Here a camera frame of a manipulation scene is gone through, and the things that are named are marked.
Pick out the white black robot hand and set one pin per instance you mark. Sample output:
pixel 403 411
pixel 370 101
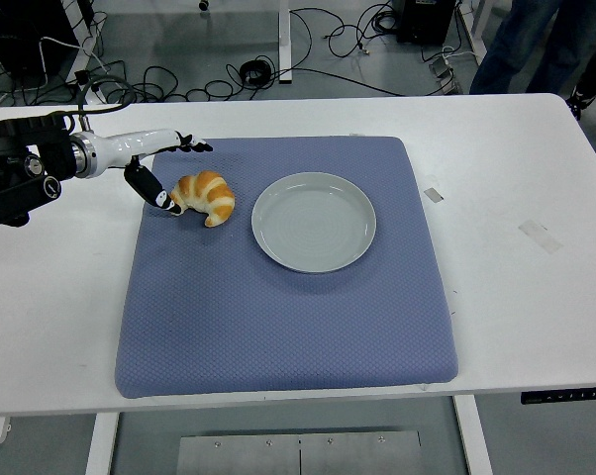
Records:
pixel 129 143

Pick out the small black power adapter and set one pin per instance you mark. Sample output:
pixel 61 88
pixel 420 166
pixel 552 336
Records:
pixel 82 76

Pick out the grey round plate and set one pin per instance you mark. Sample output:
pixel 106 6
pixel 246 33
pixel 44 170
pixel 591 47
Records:
pixel 314 225

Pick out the golden croissant bread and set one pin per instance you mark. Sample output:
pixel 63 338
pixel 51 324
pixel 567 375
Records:
pixel 211 195

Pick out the large black computer case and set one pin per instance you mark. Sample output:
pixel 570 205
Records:
pixel 26 34

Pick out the black table control panel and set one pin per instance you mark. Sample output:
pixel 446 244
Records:
pixel 565 395

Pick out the large grey tape strip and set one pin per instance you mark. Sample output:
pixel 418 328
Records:
pixel 540 236

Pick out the white table leg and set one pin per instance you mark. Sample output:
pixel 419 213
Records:
pixel 473 440
pixel 101 445

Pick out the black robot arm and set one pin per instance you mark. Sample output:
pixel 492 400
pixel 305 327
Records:
pixel 21 163

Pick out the white background desk leg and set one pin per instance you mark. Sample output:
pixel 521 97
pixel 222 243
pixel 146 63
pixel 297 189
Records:
pixel 284 39

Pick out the grey foot pedal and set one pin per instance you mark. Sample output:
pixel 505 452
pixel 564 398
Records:
pixel 446 74

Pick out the small grey tape strip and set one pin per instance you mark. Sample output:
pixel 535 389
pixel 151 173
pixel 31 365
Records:
pixel 433 195

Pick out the small black equipment box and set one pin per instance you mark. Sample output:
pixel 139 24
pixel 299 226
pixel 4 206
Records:
pixel 424 20

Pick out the blue quilted mat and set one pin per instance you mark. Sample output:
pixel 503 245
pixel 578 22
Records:
pixel 278 326

